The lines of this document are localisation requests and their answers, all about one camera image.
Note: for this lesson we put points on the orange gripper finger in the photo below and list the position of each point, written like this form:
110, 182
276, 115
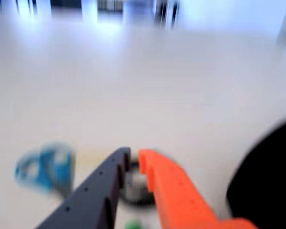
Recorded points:
181, 202

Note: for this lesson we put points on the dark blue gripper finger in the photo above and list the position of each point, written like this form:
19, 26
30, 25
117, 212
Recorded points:
90, 202

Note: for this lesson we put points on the black fabric bag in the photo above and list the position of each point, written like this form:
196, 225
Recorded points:
264, 179

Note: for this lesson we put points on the beige masking tape strip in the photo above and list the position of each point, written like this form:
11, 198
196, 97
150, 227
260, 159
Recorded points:
93, 157

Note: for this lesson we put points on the black marker with green cap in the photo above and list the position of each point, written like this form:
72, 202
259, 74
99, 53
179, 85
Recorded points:
132, 225

